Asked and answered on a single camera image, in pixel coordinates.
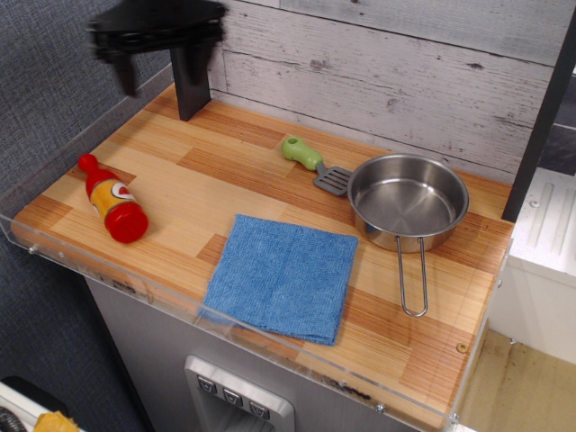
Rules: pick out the white cabinet on right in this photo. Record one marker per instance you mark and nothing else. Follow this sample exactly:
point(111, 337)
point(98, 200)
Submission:
point(534, 302)

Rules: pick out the green handled toy spatula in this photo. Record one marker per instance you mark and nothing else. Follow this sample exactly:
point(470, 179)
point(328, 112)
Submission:
point(333, 180)

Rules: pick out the silver button panel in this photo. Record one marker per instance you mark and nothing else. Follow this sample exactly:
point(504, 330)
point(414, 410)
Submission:
point(227, 402)

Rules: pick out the red toy sauce bottle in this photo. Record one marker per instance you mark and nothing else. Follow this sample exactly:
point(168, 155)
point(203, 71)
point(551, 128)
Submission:
point(122, 215)

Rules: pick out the steel pan with wire handle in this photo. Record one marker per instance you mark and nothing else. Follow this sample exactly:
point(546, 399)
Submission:
point(407, 204)

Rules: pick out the yellow object bottom left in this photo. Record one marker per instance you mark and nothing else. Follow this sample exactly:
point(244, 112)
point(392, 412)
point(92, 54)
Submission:
point(55, 422)

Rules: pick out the blue folded cloth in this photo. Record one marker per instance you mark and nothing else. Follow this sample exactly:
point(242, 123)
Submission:
point(283, 278)

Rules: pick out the dark right shelf post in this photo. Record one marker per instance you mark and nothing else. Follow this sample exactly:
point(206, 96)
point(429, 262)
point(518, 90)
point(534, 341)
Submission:
point(551, 103)

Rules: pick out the clear acrylic table guard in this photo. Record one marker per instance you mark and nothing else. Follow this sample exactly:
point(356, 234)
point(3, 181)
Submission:
point(193, 177)

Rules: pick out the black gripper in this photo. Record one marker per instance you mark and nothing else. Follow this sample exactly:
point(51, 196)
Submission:
point(137, 27)

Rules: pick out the dark shelf post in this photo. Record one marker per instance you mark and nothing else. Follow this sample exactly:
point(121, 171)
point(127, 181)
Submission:
point(551, 103)
point(190, 98)

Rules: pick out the dark left shelf post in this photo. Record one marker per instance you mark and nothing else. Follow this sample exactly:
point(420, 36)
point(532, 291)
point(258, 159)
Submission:
point(190, 98)

